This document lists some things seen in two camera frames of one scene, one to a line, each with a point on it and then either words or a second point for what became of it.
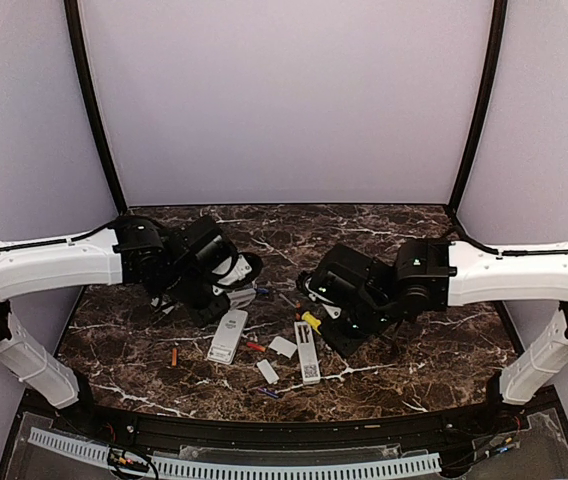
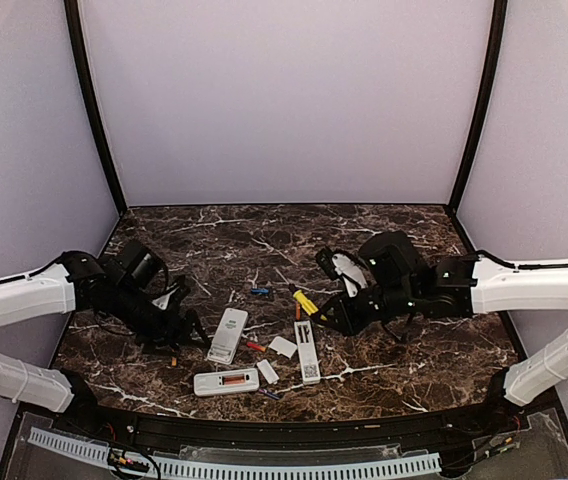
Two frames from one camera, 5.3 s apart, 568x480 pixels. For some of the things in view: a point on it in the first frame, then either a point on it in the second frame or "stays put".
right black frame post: [484, 106] stays put
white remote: [241, 297] to [227, 382]
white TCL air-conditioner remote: [227, 336] stays put
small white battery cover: [268, 372] stays put
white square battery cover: [282, 347] stays put
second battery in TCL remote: [268, 392] stays put
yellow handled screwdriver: [312, 321] to [308, 305]
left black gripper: [204, 315] to [166, 336]
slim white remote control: [307, 353] stays put
